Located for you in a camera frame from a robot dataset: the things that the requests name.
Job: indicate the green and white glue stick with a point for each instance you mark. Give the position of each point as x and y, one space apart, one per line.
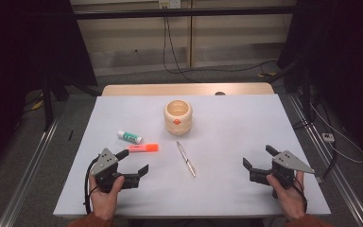
129 136

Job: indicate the small black floor item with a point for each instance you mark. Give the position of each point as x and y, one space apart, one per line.
71 135

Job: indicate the dark curtain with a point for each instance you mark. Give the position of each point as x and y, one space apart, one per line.
19 63
343 47

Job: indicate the black stand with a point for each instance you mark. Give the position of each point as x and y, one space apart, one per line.
305 94
47 104

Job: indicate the aluminium floor rail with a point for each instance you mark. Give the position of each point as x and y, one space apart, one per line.
337 176
28 176

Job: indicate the white table cover sheet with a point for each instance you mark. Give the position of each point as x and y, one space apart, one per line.
220 157

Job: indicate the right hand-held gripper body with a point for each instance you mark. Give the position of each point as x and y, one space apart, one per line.
285 162

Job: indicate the white wall socket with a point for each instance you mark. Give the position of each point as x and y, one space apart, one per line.
169 3

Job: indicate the orange highlighter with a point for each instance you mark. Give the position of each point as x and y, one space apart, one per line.
148 147

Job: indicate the person's right hand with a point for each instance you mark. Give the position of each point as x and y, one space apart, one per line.
288 201

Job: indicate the dark table grommet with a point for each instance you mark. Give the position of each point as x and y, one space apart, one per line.
220 93

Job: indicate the black horizontal bar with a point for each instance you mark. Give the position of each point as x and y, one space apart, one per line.
201 12

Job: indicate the silver pen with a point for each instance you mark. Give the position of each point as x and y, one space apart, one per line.
186 158

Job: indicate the wooden table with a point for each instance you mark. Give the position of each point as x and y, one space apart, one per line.
186 89

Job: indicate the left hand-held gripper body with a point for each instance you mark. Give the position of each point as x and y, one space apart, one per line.
104 162

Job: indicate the person's left hand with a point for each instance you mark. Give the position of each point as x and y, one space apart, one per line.
105 201

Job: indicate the white power adapter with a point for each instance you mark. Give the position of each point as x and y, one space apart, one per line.
328 136

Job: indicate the cream pen holder cup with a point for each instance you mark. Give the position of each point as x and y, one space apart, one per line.
177 126

